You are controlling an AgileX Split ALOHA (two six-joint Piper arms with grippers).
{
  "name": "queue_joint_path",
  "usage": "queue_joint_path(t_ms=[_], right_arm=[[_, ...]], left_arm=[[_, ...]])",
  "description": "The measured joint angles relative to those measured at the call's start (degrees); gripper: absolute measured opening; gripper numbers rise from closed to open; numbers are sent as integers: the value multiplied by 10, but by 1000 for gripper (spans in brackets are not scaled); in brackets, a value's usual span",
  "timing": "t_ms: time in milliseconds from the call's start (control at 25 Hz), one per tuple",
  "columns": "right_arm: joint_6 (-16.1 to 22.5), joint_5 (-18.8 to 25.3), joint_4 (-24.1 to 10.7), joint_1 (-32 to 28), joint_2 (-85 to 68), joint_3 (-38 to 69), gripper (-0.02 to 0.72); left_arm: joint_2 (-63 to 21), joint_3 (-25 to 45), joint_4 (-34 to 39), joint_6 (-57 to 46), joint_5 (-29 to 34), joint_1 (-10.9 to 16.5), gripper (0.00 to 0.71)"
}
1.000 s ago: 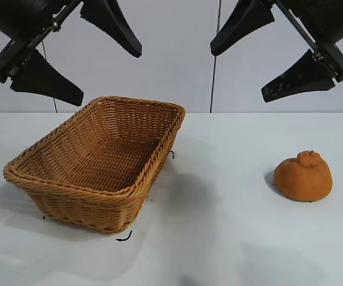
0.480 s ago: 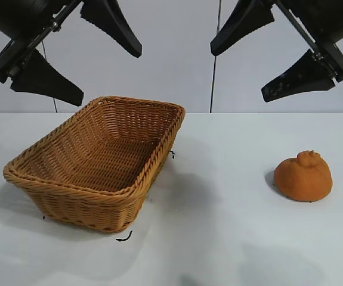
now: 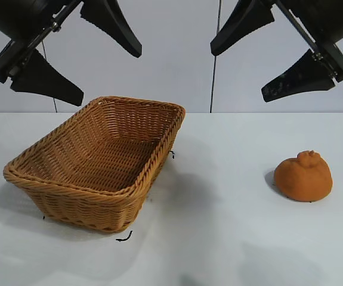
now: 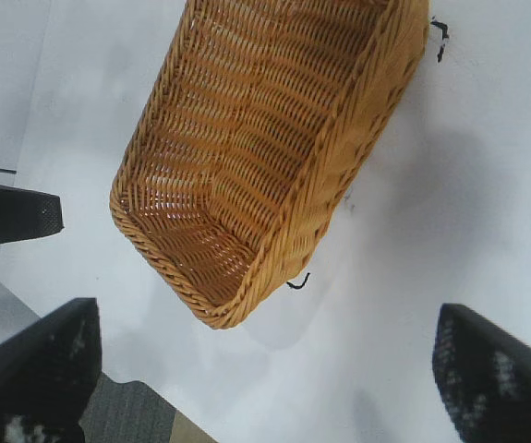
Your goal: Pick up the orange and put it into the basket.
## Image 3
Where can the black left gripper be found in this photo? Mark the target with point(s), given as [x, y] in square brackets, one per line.
[16, 18]

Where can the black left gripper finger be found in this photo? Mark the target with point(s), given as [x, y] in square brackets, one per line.
[111, 24]

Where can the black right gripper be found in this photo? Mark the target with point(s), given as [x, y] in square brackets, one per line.
[326, 18]

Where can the brown woven wicker basket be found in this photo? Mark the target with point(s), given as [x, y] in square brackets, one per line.
[99, 161]

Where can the orange with knobbly stem end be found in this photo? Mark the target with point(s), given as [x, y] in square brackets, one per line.
[304, 178]

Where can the curved black scrap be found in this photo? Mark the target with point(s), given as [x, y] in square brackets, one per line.
[126, 237]

